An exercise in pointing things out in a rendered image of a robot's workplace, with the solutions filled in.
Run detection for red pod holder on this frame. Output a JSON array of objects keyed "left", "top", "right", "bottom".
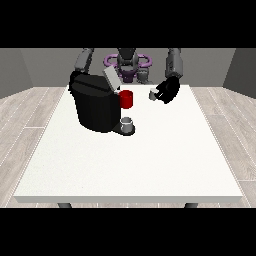
[{"left": 118, "top": 89, "right": 135, "bottom": 110}]

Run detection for grey robot trunk purple rings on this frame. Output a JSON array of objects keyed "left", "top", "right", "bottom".
[{"left": 103, "top": 48, "right": 155, "bottom": 86}]

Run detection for small grey coffee pod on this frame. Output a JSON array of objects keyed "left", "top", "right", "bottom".
[{"left": 148, "top": 88, "right": 159, "bottom": 102}]

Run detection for pale grey machine lid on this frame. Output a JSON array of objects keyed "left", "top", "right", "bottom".
[{"left": 102, "top": 65, "right": 122, "bottom": 92}]

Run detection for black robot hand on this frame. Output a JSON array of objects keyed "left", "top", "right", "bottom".
[
  {"left": 154, "top": 77, "right": 181, "bottom": 105},
  {"left": 68, "top": 70, "right": 83, "bottom": 94}
]

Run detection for black coffee machine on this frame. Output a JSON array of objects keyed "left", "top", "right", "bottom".
[{"left": 68, "top": 72, "right": 137, "bottom": 137}]

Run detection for small grey cup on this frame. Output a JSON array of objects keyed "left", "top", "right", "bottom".
[{"left": 120, "top": 116, "right": 135, "bottom": 133}]

